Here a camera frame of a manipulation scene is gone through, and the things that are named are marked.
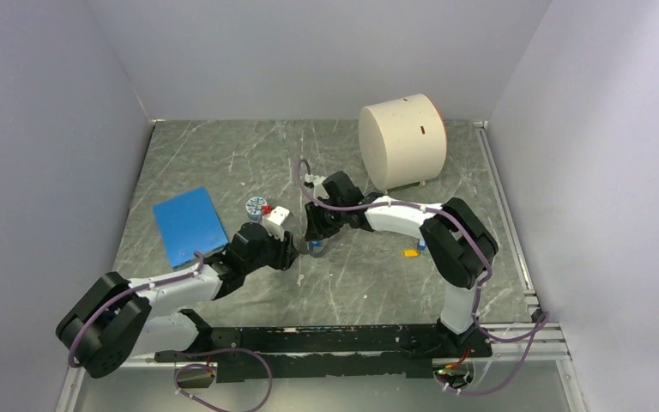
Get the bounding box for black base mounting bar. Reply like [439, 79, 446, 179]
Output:
[153, 321, 493, 383]

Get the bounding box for blue flat board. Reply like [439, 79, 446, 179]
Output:
[153, 186, 228, 269]

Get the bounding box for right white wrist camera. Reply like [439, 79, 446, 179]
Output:
[304, 173, 328, 200]

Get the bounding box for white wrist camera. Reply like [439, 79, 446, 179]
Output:
[304, 173, 328, 200]
[258, 206, 291, 240]

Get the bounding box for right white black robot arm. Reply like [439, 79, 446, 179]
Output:
[297, 172, 499, 356]

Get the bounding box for cream cylindrical container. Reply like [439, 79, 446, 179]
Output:
[359, 94, 448, 191]

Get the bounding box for yellow key tag on table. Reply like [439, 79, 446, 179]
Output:
[402, 248, 420, 258]

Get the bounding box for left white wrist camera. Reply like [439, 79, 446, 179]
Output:
[258, 206, 291, 240]

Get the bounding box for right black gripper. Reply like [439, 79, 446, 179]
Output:
[305, 196, 347, 241]

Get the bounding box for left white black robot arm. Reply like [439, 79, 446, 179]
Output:
[56, 222, 299, 379]

